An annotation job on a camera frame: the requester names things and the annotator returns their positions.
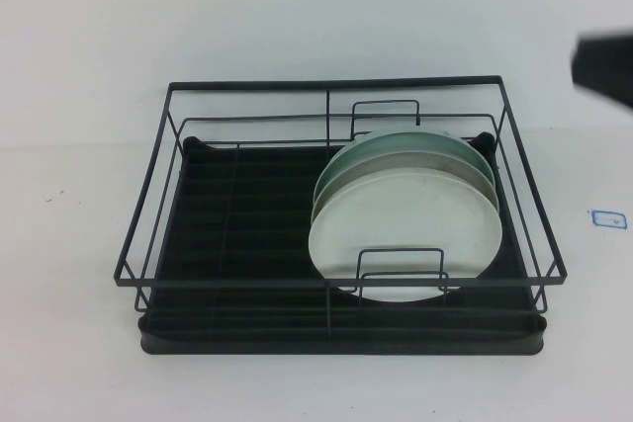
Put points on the white round plate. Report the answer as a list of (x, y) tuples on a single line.
[(405, 224)]

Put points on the grey round plate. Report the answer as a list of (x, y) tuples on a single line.
[(395, 162)]

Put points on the green round plate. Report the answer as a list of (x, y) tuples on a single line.
[(395, 143)]

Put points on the black dish drying rack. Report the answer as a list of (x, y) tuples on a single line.
[(321, 345)]

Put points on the blue outlined sticker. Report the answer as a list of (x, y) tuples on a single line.
[(608, 219)]

